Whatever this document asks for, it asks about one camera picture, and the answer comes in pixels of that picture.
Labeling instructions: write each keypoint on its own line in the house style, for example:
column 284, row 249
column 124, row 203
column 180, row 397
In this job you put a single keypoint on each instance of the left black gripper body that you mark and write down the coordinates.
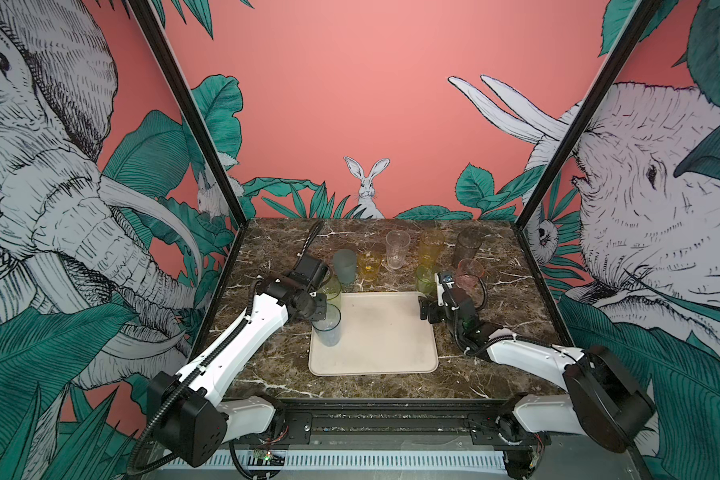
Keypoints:
column 320, row 306

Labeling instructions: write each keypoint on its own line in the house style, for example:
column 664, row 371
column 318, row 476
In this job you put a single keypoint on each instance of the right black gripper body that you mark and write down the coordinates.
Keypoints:
column 438, row 313

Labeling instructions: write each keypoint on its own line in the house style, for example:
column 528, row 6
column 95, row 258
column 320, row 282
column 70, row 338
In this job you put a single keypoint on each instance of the light green ribbed glass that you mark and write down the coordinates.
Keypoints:
column 332, row 289

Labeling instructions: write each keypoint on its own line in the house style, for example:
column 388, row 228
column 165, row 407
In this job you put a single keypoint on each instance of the grey blue glass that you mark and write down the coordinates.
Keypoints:
column 326, row 325

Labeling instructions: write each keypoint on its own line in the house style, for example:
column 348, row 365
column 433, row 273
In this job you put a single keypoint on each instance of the beige square tray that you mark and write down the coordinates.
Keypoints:
column 379, row 333

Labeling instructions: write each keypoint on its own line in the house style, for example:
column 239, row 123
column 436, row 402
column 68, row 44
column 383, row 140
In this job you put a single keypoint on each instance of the clear glass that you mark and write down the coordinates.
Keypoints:
column 397, row 245

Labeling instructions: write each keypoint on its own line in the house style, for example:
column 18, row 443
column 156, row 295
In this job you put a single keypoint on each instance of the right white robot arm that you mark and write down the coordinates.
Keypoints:
column 600, row 398

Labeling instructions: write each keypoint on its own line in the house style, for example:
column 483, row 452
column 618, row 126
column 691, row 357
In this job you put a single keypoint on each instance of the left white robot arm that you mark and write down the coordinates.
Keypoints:
column 188, row 418

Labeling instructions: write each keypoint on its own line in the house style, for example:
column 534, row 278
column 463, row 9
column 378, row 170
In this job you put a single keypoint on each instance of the pink glass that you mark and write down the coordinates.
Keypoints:
column 468, row 274

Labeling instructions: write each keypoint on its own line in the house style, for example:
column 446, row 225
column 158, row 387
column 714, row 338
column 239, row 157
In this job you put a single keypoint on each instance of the frosted teal glass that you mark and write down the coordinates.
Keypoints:
column 345, row 265

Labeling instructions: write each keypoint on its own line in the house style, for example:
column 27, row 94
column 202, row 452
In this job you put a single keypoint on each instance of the dark smoked glass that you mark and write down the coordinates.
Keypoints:
column 468, row 243

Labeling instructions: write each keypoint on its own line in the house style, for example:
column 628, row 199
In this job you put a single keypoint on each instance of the amber tall glass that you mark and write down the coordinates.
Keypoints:
column 430, row 246

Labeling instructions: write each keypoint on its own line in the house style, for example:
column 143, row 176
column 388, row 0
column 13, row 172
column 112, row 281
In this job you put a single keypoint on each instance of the yellow glass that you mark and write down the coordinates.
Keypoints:
column 369, row 264

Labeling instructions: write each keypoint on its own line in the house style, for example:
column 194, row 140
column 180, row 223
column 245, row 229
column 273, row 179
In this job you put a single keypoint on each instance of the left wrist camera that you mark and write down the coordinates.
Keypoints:
column 309, row 272

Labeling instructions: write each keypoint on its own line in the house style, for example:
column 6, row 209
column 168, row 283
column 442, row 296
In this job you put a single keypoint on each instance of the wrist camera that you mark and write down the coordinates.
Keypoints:
column 309, row 272
column 444, row 286

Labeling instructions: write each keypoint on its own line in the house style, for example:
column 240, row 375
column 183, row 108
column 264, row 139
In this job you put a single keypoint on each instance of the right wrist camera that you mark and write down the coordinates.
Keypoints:
column 444, row 286

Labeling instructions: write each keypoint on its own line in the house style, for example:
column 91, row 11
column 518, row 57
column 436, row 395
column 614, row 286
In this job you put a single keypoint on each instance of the black front rail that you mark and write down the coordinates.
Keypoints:
column 384, row 420

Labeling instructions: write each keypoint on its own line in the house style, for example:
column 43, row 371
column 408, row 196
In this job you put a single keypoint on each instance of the white slotted cable duct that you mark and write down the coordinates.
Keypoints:
column 357, row 460

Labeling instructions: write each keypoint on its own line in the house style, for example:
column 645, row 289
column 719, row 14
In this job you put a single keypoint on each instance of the left black frame post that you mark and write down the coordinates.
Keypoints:
column 147, row 20

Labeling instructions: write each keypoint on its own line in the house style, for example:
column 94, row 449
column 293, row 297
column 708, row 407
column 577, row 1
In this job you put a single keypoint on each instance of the black frame post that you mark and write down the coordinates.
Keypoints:
column 636, row 23
column 147, row 20

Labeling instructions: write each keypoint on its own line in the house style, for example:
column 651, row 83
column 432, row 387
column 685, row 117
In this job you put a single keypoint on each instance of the right black frame post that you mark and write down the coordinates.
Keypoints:
column 636, row 23

